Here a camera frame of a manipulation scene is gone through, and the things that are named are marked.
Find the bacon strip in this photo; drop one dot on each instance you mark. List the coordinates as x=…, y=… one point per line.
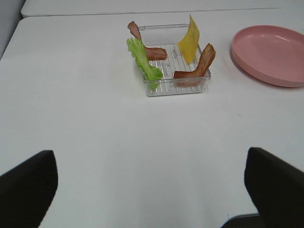
x=153, y=53
x=194, y=77

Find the pink round plate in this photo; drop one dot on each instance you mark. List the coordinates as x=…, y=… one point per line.
x=272, y=54

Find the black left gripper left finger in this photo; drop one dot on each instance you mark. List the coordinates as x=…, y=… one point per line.
x=27, y=191

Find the yellow cheese slice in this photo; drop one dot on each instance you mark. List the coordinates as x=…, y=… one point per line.
x=189, y=44

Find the green lettuce leaf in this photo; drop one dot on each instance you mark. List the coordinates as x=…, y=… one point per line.
x=137, y=49

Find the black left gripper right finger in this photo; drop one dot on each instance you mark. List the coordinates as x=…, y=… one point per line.
x=276, y=189

